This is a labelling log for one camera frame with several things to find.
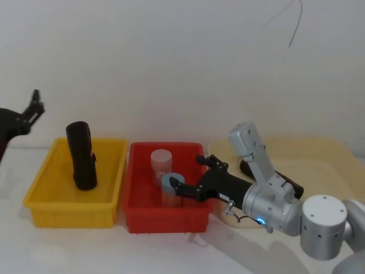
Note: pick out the red plastic bin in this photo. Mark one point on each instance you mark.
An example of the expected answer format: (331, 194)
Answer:
(165, 220)

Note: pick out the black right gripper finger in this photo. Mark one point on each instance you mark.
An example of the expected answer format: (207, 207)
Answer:
(215, 163)
(188, 189)

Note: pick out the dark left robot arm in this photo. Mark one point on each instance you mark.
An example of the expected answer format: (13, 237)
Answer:
(1, 147)

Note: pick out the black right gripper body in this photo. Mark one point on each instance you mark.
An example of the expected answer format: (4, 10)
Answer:
(228, 187)

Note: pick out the yellow plastic bin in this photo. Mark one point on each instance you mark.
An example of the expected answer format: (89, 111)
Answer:
(57, 212)

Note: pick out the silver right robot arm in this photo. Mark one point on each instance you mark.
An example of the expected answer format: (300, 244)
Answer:
(322, 222)

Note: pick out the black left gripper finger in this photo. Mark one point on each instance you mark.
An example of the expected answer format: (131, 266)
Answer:
(38, 112)
(32, 104)

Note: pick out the beige plastic tray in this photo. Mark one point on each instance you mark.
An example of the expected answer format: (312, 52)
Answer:
(313, 160)

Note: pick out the clear jar with white lid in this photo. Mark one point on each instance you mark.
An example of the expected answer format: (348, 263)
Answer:
(161, 160)

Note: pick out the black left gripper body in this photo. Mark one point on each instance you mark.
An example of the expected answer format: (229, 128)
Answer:
(11, 121)

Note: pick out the clear jar with blue lid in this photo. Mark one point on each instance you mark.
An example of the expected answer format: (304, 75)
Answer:
(171, 201)

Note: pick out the dark brown cylindrical pouch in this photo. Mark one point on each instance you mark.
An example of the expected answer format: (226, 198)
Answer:
(81, 160)
(245, 169)

